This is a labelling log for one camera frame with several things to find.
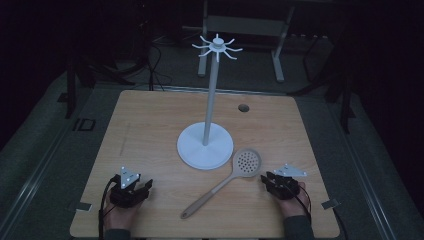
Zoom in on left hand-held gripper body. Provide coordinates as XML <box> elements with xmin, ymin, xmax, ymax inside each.
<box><xmin>109</xmin><ymin>166</ymin><xmax>150</xmax><ymax>210</ymax></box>

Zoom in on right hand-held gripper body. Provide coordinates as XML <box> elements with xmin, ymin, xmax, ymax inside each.
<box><xmin>268</xmin><ymin>163</ymin><xmax>308</xmax><ymax>201</ymax></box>

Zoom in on person's right hand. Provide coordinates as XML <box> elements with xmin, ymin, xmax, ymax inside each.
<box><xmin>277</xmin><ymin>181</ymin><xmax>310</xmax><ymax>218</ymax></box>

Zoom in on person's left hand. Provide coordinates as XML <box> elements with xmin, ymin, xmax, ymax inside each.
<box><xmin>103</xmin><ymin>198</ymin><xmax>142</xmax><ymax>232</ymax></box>

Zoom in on beige slotted spoon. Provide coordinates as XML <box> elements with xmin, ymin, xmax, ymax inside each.
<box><xmin>180</xmin><ymin>147</ymin><xmax>263</xmax><ymax>220</ymax></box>

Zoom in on white hook stand rack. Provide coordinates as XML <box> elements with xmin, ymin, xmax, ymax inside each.
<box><xmin>176</xmin><ymin>33</ymin><xmax>244</xmax><ymax>171</ymax></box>

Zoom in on black tripod stand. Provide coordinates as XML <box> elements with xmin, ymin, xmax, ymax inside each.
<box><xmin>56</xmin><ymin>39</ymin><xmax>151</xmax><ymax>120</ymax></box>
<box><xmin>286</xmin><ymin>19</ymin><xmax>357</xmax><ymax>135</ymax></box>

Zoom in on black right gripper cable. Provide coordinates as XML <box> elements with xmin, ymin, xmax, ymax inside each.
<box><xmin>290</xmin><ymin>184</ymin><xmax>314</xmax><ymax>225</ymax></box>

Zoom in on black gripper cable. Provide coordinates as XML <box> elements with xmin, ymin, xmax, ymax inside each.
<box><xmin>290</xmin><ymin>184</ymin><xmax>314</xmax><ymax>225</ymax></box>
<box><xmin>97</xmin><ymin>175</ymin><xmax>120</xmax><ymax>240</ymax></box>

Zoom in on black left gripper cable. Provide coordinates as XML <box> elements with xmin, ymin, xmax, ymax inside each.
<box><xmin>97</xmin><ymin>175</ymin><xmax>120</xmax><ymax>240</ymax></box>

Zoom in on metal table edge bracket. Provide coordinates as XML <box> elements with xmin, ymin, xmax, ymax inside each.
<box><xmin>320</xmin><ymin>198</ymin><xmax>341</xmax><ymax>211</ymax></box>
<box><xmin>75</xmin><ymin>201</ymin><xmax>93</xmax><ymax>213</ymax></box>

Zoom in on black floor cables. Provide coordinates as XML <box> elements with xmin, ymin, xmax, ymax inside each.
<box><xmin>145</xmin><ymin>33</ymin><xmax>174</xmax><ymax>92</ymax></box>

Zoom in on grey metal desk frame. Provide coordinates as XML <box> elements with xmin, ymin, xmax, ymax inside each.
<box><xmin>197</xmin><ymin>0</ymin><xmax>296</xmax><ymax>83</ymax></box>

